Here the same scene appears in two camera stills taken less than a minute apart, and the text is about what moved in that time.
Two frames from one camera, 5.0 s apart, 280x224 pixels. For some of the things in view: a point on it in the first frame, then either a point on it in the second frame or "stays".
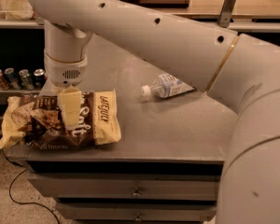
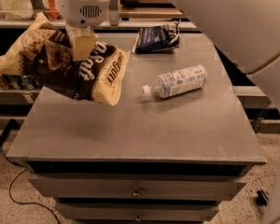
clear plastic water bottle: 164,86 stays
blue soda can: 12,78 stays
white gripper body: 66,73 → 81,7
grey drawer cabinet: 168,162 stays
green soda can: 26,79 stays
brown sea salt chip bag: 33,121 → 41,50
